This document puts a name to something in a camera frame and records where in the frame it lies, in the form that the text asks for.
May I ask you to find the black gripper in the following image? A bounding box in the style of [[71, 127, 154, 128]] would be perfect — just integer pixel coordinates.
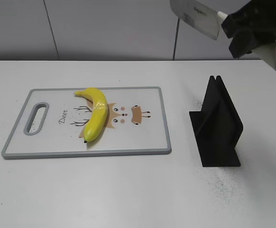
[[221, 0, 276, 58]]

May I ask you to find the white-handled kitchen knife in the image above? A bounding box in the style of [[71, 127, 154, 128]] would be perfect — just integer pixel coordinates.
[[170, 0, 276, 71]]

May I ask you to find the white deer cutting board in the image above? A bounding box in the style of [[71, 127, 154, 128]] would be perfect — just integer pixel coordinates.
[[1, 86, 171, 159]]

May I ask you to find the black knife stand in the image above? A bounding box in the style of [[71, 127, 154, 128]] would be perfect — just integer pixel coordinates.
[[189, 76, 243, 167]]

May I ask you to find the yellow plastic banana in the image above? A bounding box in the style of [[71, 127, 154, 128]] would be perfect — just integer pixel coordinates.
[[74, 87, 108, 143]]

